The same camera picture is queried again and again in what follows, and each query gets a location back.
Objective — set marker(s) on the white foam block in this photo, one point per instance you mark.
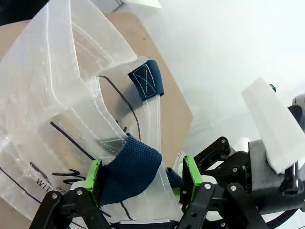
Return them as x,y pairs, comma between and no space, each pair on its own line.
271,124

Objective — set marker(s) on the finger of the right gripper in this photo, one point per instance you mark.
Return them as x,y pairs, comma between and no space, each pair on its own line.
176,190
219,150

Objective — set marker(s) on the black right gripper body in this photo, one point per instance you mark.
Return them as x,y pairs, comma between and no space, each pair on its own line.
243,171

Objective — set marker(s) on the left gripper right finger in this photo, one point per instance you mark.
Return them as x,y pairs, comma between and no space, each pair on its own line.
202,207

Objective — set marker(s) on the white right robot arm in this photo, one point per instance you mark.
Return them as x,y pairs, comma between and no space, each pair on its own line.
300,102

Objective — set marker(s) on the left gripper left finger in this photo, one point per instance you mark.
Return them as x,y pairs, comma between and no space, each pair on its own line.
78,205

